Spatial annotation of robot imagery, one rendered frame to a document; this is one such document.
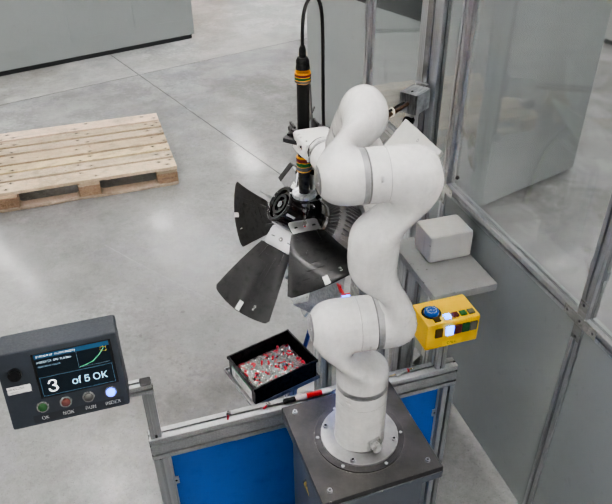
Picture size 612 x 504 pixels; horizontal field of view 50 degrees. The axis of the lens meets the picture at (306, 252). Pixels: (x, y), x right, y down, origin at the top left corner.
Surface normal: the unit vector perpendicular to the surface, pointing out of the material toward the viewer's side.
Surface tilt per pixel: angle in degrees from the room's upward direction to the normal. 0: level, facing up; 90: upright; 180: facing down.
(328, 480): 0
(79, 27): 90
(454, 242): 90
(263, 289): 47
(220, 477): 90
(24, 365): 75
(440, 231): 0
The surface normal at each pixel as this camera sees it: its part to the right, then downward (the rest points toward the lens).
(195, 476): 0.30, 0.54
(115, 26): 0.57, 0.46
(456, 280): -0.01, -0.82
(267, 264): -0.19, -0.09
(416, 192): 0.13, 0.71
